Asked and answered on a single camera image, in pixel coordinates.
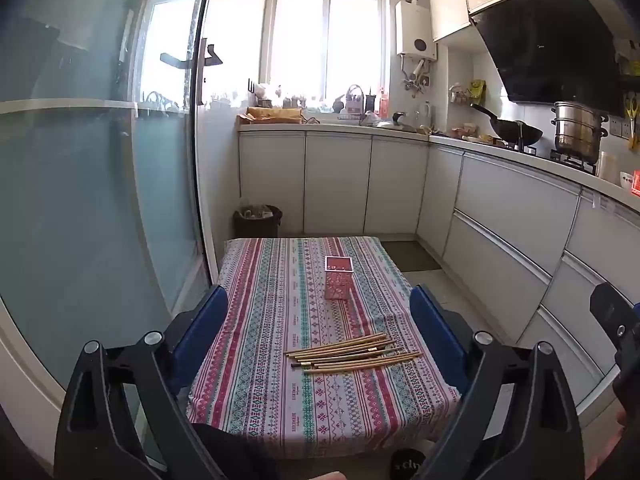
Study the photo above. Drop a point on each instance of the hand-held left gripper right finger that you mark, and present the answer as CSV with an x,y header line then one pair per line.
x,y
440,340

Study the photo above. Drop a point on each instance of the water heater pipes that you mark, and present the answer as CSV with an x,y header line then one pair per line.
x,y
415,77

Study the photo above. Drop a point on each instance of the gas stove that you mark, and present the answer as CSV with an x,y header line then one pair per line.
x,y
575,161

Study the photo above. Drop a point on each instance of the yellow cloth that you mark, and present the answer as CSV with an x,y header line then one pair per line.
x,y
272,115

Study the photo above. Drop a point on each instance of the striped patterned tablecloth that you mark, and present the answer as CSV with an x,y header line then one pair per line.
x,y
280,310

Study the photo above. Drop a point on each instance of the olive floor mat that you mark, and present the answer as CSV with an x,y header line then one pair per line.
x,y
410,256

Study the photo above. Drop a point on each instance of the bundle of bamboo chopsticks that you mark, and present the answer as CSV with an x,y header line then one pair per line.
x,y
350,355

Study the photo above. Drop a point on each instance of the wall socket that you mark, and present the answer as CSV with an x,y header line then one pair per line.
x,y
619,127

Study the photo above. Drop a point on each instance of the kitchen window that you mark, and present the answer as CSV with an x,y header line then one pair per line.
x,y
327,45

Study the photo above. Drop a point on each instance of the black printed round object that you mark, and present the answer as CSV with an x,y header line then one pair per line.
x,y
407,465

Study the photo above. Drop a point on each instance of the red bottle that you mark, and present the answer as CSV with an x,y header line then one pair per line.
x,y
384,104

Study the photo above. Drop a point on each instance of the frosted glass sliding door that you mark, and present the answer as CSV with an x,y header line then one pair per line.
x,y
75,185

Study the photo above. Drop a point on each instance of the white bottle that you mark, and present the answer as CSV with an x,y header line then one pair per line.
x,y
426,114

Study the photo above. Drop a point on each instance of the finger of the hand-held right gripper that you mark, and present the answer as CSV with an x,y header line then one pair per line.
x,y
607,310

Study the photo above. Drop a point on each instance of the pink basket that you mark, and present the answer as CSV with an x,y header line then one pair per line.
x,y
355,102

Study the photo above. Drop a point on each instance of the black wok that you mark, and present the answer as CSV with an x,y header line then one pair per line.
x,y
517,132

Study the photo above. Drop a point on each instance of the pink perforated utensil holder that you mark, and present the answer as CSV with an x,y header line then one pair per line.
x,y
338,282

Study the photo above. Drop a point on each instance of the dark trousers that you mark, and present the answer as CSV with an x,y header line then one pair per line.
x,y
225,452

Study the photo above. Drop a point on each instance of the black range hood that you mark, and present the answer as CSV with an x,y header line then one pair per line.
x,y
550,45

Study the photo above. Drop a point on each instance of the red package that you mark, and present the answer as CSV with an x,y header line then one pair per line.
x,y
636,184

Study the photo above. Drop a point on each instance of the yellow scissors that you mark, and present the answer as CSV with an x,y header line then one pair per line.
x,y
633,117

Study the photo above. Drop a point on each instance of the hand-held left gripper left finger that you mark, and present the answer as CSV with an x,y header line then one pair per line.
x,y
202,332

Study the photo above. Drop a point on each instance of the steel steamer pot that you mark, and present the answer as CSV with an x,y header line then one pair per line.
x,y
577,132

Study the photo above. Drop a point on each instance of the white base cabinets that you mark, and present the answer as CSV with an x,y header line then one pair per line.
x,y
500,210

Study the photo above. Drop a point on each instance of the yellow bag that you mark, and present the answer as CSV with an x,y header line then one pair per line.
x,y
479,91

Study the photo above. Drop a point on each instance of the clear plastic container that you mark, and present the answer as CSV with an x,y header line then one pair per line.
x,y
607,167

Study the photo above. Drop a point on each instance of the white water heater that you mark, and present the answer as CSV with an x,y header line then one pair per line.
x,y
414,27

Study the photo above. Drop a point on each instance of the dark trash bin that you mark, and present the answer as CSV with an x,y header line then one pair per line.
x,y
257,222

